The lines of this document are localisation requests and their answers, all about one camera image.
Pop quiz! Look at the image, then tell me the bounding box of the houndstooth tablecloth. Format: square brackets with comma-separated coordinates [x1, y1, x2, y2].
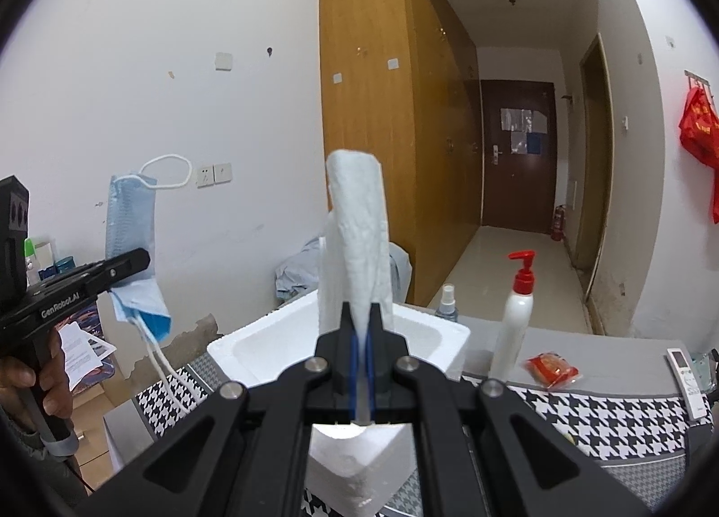
[132, 320, 719, 517]

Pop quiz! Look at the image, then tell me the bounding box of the red hanging bag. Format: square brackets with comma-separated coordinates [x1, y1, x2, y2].
[678, 84, 719, 224]

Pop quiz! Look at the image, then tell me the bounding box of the red snack packet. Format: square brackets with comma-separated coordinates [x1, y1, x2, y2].
[524, 351, 580, 389]

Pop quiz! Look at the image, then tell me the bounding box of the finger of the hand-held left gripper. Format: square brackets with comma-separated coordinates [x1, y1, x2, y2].
[90, 248, 152, 294]

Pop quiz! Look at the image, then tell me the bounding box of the wooden wardrobe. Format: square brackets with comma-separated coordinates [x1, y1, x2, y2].
[318, 0, 484, 308]

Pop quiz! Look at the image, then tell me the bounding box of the blue face mask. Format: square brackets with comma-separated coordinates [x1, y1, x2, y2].
[106, 155, 195, 412]

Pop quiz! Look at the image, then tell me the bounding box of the printed white paper sheet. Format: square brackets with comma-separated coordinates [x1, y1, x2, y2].
[55, 322, 117, 379]

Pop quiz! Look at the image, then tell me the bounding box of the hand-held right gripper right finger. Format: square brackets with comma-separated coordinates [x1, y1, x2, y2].
[365, 300, 655, 517]

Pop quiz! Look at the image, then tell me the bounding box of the person's left hand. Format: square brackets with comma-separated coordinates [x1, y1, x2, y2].
[0, 319, 75, 424]

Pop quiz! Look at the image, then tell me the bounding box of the white remote control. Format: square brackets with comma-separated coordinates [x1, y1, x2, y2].
[666, 347, 710, 420]

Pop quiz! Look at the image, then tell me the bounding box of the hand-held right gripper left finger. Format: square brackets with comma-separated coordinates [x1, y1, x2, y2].
[73, 300, 360, 517]

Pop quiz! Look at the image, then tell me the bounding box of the light wooden side door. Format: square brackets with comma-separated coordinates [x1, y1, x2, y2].
[573, 33, 617, 301]

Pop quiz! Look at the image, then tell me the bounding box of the white pump lotion bottle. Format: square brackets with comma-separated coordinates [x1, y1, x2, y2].
[488, 250, 536, 381]

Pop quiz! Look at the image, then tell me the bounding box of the person's left forearm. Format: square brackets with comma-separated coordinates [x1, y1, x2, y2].
[0, 385, 99, 504]

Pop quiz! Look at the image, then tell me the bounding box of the light blue cloth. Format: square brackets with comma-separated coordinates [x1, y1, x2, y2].
[274, 238, 414, 305]

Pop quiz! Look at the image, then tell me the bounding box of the white paper towel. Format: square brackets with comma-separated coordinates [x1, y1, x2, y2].
[306, 149, 419, 517]

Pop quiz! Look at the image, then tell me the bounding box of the dark brown entrance door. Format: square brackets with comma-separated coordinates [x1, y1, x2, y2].
[479, 80, 559, 235]

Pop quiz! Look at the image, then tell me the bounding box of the clear blue spray bottle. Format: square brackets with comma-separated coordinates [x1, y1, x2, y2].
[435, 283, 462, 325]

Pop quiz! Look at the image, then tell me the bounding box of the white foam box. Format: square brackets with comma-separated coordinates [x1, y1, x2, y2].
[207, 287, 471, 390]

